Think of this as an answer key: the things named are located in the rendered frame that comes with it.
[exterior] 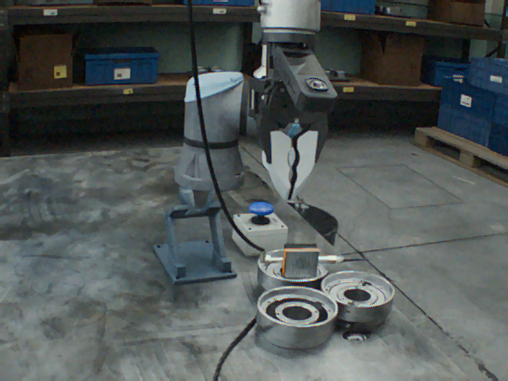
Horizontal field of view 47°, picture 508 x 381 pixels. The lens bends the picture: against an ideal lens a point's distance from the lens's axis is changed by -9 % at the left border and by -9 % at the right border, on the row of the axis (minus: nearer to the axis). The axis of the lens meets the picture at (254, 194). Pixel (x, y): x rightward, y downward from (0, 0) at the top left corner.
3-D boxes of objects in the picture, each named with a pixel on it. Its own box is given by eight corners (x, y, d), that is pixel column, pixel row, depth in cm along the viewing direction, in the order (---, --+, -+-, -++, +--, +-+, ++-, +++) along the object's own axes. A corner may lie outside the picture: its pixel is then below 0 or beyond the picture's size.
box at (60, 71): (83, 87, 403) (84, 33, 390) (13, 92, 383) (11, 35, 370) (74, 78, 437) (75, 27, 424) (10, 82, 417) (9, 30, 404)
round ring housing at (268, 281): (278, 266, 101) (281, 242, 99) (337, 285, 96) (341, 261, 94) (242, 290, 92) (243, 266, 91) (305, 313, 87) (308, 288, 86)
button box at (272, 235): (286, 252, 105) (288, 225, 104) (245, 257, 103) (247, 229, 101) (268, 233, 113) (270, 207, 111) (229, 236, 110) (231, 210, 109)
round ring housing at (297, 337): (293, 361, 76) (296, 335, 74) (239, 326, 83) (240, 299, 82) (349, 335, 82) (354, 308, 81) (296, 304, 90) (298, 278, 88)
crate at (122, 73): (151, 75, 455) (152, 46, 447) (158, 84, 421) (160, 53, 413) (83, 77, 440) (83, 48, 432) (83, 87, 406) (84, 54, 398)
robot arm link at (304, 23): (330, 1, 75) (268, -4, 72) (329, 36, 76) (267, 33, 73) (306, 4, 82) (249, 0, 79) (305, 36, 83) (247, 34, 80)
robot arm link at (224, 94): (187, 126, 140) (190, 66, 135) (248, 130, 139) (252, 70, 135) (179, 141, 128) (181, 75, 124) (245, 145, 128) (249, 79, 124)
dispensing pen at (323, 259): (366, 267, 95) (257, 268, 93) (370, 242, 94) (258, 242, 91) (370, 273, 93) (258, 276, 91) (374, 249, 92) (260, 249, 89)
